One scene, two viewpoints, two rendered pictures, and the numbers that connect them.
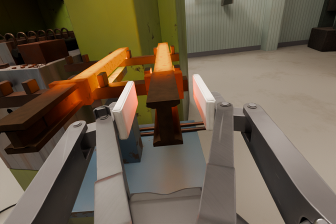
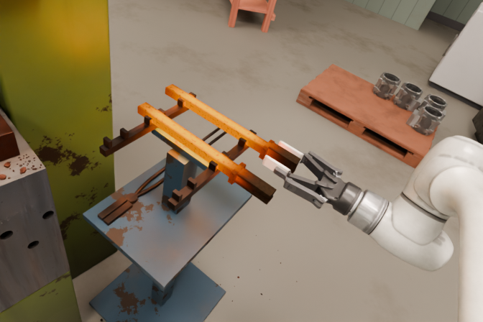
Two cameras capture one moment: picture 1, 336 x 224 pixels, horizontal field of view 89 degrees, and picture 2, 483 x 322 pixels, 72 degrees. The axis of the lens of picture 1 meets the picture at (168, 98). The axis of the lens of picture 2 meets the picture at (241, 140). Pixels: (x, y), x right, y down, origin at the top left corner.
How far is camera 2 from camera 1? 0.78 m
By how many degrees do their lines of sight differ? 58
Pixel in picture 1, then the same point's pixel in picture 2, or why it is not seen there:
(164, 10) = not seen: outside the picture
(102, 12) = (63, 47)
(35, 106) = (263, 184)
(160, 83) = (284, 153)
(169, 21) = not seen: outside the picture
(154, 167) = (203, 198)
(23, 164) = not seen: outside the picture
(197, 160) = (223, 177)
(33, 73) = (36, 177)
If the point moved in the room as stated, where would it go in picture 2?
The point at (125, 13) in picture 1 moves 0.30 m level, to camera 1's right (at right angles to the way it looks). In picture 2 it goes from (98, 45) to (177, 20)
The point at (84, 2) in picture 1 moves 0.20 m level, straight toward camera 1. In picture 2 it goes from (33, 37) to (121, 65)
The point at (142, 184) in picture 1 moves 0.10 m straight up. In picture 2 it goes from (210, 213) to (215, 191)
